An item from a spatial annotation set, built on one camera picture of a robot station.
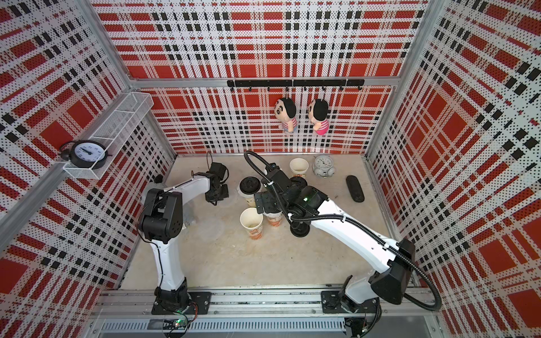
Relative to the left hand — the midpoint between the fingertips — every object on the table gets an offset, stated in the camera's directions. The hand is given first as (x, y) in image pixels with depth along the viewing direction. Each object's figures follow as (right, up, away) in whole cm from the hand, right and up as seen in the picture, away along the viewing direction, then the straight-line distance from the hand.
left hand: (224, 195), depth 102 cm
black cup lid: (+15, +6, -17) cm, 24 cm away
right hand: (+25, +3, -29) cm, 39 cm away
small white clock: (+50, +15, +9) cm, 53 cm away
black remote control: (+65, +2, +2) cm, 66 cm away
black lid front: (+36, -14, -11) cm, 40 cm away
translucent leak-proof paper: (+15, +2, -18) cm, 23 cm away
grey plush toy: (-22, +7, -16) cm, 28 cm away
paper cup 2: (+36, +14, -4) cm, 39 cm away
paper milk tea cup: (+14, 0, -13) cm, 20 cm away
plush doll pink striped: (+45, +38, -8) cm, 59 cm away
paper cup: (+16, -10, -14) cm, 23 cm away
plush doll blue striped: (+30, +39, -11) cm, 50 cm away
